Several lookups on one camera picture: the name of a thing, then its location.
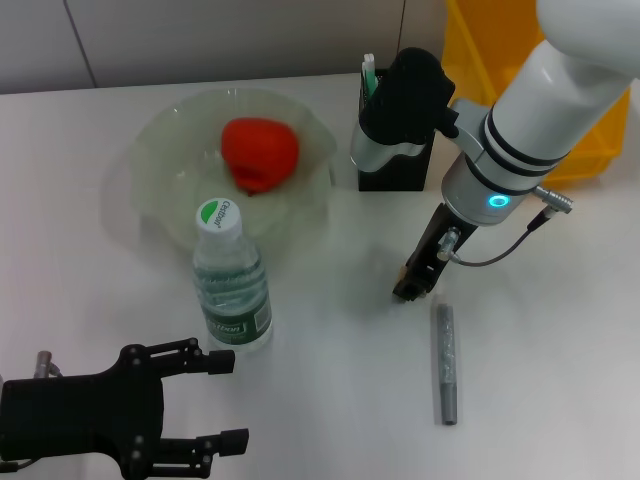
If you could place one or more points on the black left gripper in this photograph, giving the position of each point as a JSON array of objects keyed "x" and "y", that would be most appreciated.
[{"x": 75, "y": 415}]

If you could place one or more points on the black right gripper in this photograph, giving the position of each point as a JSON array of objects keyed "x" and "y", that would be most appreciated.
[{"x": 430, "y": 250}]

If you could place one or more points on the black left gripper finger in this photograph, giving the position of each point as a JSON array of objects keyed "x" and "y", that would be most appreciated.
[{"x": 235, "y": 440}]

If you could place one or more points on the clear water bottle green label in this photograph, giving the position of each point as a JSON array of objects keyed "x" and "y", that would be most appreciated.
[{"x": 232, "y": 300}]

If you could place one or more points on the grey glitter pen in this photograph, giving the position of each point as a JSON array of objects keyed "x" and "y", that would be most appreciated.
[{"x": 446, "y": 360}]

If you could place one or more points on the orange fruit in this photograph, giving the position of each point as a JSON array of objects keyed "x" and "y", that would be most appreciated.
[{"x": 260, "y": 155}]

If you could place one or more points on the green utility knife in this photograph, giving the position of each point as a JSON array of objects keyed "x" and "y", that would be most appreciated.
[{"x": 370, "y": 75}]

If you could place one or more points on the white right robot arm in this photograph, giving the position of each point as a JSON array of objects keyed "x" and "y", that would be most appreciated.
[{"x": 525, "y": 125}]

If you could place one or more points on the black mesh pen holder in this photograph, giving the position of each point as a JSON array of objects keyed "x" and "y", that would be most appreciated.
[{"x": 395, "y": 175}]

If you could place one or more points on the green glass fruit bowl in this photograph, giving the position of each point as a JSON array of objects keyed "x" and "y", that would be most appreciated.
[{"x": 165, "y": 190}]

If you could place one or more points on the yellow plastic bin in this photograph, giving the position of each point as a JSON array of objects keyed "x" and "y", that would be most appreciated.
[{"x": 590, "y": 160}]

